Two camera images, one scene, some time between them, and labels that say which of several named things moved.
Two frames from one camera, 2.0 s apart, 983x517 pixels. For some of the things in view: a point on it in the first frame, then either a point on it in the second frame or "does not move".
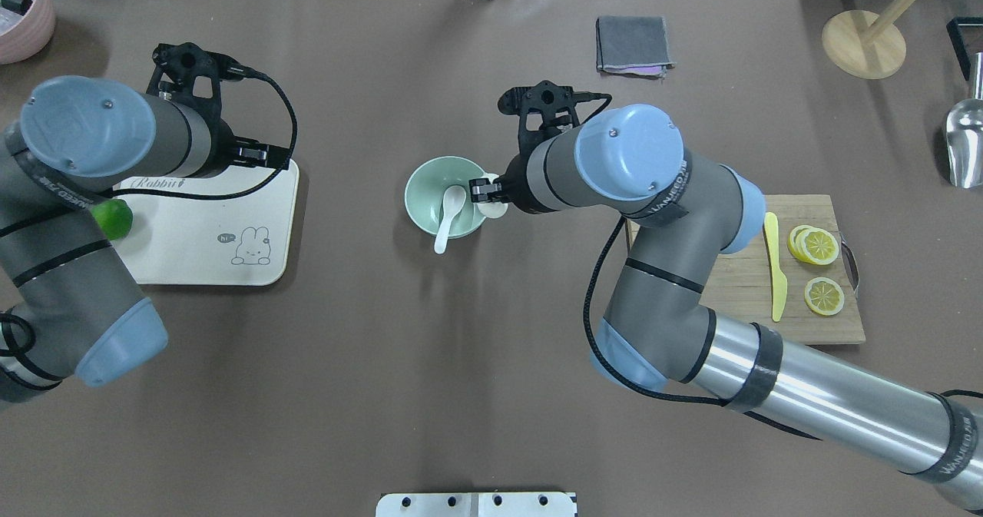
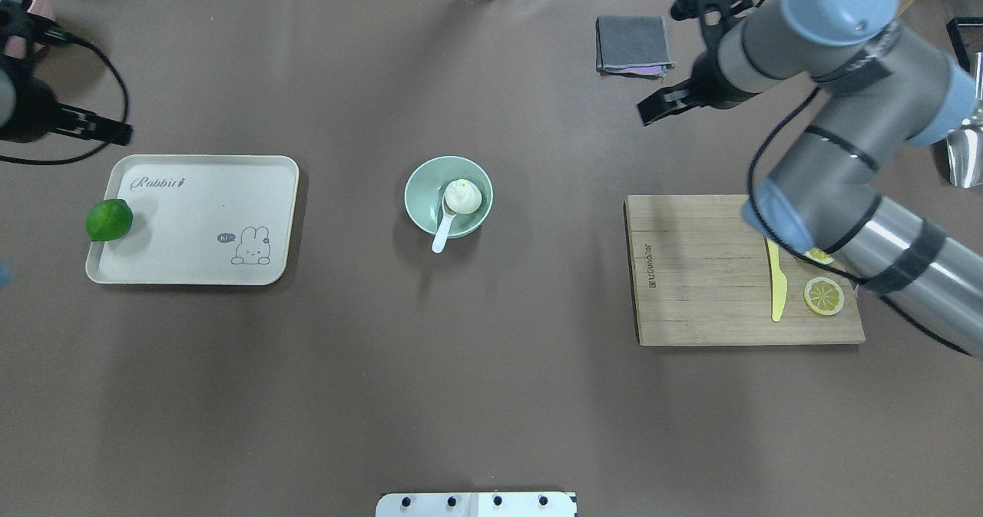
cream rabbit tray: (247, 239) does not move
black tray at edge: (957, 41) does not move
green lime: (114, 217) does not move
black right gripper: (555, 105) -> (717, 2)
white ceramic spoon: (454, 200) does not move
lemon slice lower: (823, 296) does not move
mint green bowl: (424, 195) does not move
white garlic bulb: (490, 209) -> (463, 197)
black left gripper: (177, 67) -> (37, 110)
